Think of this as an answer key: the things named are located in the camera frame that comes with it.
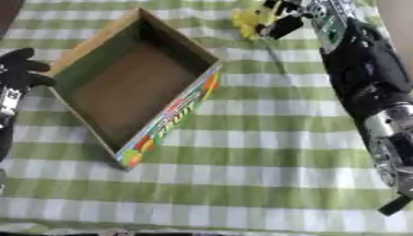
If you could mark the yellow toy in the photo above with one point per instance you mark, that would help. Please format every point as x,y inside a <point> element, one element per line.
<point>248,21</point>

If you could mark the open cardboard box green inside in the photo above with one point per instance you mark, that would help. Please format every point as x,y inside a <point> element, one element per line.
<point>134,89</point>

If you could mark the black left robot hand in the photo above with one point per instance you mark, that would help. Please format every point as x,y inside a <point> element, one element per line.
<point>19,70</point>

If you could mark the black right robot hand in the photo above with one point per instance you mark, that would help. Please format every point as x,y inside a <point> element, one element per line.
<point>283,25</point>

